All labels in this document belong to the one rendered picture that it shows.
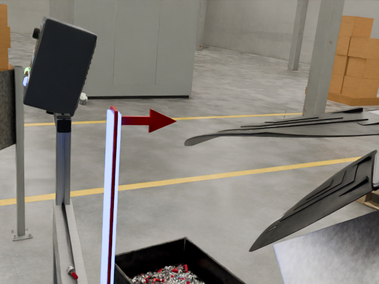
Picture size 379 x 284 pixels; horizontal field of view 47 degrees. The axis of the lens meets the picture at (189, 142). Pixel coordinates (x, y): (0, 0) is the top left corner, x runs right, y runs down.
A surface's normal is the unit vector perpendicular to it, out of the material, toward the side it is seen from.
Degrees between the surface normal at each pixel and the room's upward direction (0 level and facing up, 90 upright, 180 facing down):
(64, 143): 90
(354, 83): 90
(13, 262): 0
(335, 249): 55
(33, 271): 0
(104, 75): 90
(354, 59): 90
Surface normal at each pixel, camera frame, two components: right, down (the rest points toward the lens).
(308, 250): -0.43, -0.40
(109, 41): 0.50, 0.28
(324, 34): -0.86, 0.06
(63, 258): 0.09, -0.96
